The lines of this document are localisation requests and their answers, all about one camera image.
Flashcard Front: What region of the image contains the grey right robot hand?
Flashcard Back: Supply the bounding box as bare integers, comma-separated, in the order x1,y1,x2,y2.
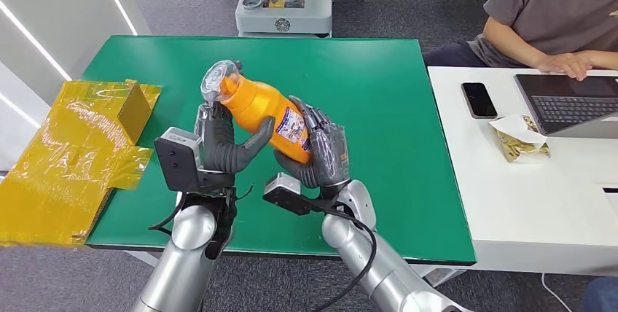
273,95,351,190

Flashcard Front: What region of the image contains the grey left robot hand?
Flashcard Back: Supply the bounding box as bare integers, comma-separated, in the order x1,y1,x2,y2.
192,101,277,176

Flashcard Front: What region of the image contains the orange labelled plastic bottle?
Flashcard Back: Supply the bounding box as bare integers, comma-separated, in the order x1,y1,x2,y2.
200,59,313,165

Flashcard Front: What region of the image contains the green topped table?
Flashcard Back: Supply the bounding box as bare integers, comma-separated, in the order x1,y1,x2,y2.
82,35,477,266

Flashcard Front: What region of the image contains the white table leg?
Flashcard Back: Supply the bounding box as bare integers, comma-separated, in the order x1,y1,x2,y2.
122,251,163,268

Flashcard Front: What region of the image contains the grey machine base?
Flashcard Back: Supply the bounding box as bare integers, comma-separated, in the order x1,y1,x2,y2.
235,0,334,39

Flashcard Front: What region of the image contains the black smartphone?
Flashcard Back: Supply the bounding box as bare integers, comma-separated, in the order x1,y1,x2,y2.
460,82,498,120

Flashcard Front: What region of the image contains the yellow taped cardboard box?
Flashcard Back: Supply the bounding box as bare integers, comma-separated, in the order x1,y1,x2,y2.
0,79,164,248

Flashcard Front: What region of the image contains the gold snack bag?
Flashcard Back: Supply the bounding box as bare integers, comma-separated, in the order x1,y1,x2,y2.
488,114,552,164

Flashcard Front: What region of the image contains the white desk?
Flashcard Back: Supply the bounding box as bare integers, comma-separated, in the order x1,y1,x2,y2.
427,66,618,277

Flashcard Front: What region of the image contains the dark grey laptop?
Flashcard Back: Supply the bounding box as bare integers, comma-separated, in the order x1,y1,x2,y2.
513,74,618,139

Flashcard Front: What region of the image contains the person's hand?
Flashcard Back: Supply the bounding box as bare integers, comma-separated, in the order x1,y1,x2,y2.
533,51,594,82

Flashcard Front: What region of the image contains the person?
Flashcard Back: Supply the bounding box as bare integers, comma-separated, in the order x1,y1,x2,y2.
423,0,618,82

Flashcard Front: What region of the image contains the blue fabric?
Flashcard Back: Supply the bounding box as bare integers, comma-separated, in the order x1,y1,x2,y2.
579,276,618,312

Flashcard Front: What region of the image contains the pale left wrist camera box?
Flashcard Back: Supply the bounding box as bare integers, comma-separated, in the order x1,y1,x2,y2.
154,127,204,194

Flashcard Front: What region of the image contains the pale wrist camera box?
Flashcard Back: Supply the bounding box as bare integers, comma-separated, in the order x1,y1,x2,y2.
154,127,204,194
262,172,334,217

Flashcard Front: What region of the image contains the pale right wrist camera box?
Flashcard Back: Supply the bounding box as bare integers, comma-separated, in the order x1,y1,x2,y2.
262,172,334,217

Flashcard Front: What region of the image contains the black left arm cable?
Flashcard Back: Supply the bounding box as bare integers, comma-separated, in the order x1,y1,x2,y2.
147,192,190,232

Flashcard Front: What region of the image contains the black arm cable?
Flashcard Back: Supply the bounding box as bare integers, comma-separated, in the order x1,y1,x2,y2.
147,192,190,232
313,208,378,312

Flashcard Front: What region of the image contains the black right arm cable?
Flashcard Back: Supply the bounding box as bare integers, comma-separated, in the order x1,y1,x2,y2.
313,208,378,312

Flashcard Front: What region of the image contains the white floor cable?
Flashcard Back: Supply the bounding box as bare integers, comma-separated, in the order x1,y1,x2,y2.
540,272,576,312

